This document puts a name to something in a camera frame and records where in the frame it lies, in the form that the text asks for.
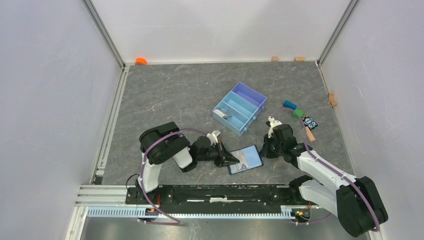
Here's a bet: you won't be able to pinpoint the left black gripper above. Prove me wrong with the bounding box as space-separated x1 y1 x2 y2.
196 140 240 167

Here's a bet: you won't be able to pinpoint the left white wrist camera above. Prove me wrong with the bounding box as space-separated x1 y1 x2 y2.
206 130 221 145

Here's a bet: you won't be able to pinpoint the blue toy brick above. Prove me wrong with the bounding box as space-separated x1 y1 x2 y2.
282 100 297 110

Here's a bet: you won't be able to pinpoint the black owl pattern block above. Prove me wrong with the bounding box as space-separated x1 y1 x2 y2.
302 115 318 130

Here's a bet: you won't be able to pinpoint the green toy brick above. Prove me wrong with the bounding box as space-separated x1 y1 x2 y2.
292 109 304 119

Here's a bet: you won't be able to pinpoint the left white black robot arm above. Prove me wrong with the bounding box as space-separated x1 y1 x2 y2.
137 121 240 204

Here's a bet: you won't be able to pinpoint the blue purple three-bin tray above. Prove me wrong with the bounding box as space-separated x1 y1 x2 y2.
212 82 268 137

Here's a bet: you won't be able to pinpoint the curved wooden piece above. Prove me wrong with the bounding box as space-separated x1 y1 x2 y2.
328 92 338 108

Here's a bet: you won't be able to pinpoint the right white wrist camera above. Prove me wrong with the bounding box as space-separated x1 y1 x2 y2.
265 117 282 138

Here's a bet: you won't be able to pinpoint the small wooden block right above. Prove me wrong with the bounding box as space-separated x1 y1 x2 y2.
294 56 305 62

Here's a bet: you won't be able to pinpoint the grey cards in tray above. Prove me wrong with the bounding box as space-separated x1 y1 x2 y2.
213 109 233 119

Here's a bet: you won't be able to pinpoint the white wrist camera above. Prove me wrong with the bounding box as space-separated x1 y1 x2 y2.
265 117 282 138
206 130 221 145

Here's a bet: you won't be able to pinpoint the orange round cap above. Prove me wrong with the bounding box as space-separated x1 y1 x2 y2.
134 57 147 66

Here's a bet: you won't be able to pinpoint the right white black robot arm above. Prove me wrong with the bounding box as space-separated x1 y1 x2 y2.
259 120 389 238

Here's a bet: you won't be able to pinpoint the blue card holder wallet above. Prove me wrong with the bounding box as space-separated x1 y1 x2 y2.
227 145 264 175

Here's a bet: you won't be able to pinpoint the wooden stick block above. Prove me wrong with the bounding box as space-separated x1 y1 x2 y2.
305 126 316 142

